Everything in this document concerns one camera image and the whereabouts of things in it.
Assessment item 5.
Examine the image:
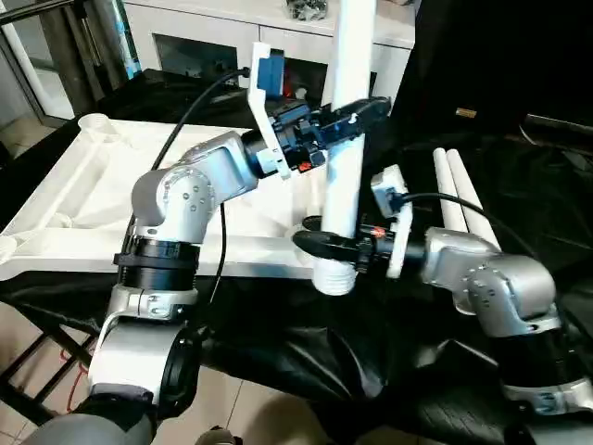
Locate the white plastic table leg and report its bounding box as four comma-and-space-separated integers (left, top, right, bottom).
312, 0, 375, 297
445, 147, 502, 254
433, 146, 469, 231

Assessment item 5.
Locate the black mat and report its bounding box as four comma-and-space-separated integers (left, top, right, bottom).
0, 69, 593, 445

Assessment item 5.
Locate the black backdrop cloth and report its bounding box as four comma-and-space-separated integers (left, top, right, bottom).
397, 0, 593, 135

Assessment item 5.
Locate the white glass-door cabinet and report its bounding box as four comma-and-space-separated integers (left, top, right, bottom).
115, 0, 416, 106

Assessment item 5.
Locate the black metal bar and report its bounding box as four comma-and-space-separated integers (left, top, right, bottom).
525, 113, 593, 140

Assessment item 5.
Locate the blue and white roll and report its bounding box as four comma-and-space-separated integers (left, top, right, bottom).
113, 0, 140, 78

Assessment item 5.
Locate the black metal rack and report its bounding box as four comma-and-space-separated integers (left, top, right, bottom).
0, 300, 98, 427

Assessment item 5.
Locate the white pole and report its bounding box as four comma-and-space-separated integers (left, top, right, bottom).
0, 27, 55, 120

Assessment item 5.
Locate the black tripod pole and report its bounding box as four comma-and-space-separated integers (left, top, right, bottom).
0, 0, 89, 27

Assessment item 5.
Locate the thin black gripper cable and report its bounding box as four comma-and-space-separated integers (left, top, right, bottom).
183, 201, 228, 344

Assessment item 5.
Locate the black left wrist camera cable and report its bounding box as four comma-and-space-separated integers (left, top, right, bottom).
150, 67, 254, 171

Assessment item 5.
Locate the red wire hanger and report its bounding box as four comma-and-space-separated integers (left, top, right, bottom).
59, 350, 94, 413

